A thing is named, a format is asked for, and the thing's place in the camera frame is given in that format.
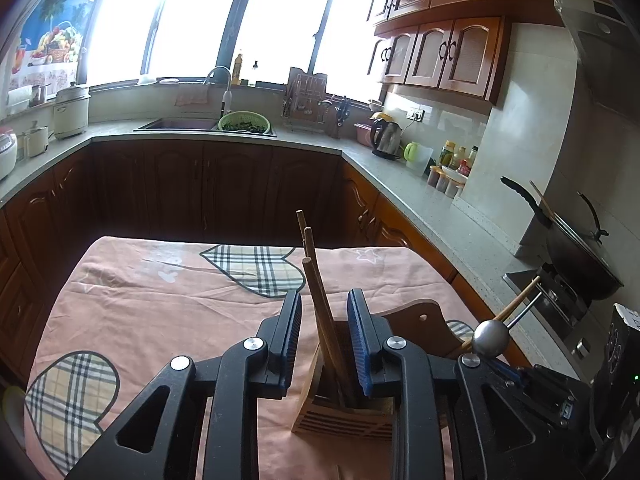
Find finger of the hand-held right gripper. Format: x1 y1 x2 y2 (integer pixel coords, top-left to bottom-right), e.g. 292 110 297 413
487 354 531 387

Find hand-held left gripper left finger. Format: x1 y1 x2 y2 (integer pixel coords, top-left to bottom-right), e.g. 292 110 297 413
65 290 304 480

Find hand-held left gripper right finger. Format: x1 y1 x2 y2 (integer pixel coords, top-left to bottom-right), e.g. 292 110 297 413
346 287 596 480

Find metal spoon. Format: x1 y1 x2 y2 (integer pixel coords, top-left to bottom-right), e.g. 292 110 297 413
471 290 544 359

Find wooden utensil holder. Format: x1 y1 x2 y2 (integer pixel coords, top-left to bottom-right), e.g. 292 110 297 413
291 300 476 436

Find gas stove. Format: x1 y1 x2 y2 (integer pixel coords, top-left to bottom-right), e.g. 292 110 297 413
503 261 603 377

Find black wok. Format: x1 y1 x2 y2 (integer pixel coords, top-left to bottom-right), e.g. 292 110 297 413
501 176 626 302

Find pink plaid-heart tablecloth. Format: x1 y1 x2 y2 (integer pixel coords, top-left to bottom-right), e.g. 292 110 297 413
22 235 506 480

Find glass wok lid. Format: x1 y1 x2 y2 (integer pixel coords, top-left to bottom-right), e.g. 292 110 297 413
549 191 626 281

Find clear measuring jug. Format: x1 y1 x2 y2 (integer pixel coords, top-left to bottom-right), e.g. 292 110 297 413
413 143 436 177

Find steel electric kettle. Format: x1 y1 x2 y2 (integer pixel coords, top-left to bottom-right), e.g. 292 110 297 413
369 117 405 160

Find green colander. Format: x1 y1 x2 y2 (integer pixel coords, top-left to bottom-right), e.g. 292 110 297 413
218 111 272 135

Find knife block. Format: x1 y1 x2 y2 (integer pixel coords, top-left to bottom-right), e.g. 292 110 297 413
330 95 352 139

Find kitchen sink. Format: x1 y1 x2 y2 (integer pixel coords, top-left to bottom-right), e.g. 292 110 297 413
133 117 222 134

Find dish rack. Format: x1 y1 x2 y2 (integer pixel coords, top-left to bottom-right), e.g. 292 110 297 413
282 66 332 134

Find chrome kitchen faucet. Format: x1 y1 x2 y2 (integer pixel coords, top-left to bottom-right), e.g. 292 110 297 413
202 65 234 117

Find wooden upper cabinets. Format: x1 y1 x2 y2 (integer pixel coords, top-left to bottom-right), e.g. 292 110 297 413
366 0 607 107

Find white rice cooker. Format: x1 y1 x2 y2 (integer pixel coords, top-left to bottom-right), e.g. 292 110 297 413
52 81 92 140

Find steel range hood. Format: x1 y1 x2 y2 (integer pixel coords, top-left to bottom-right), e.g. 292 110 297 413
553 0 640 127

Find white round appliance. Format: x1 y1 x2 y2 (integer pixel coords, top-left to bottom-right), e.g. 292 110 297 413
0 127 19 182

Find fruit wall poster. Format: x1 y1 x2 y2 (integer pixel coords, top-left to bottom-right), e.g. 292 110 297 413
7 0 108 106

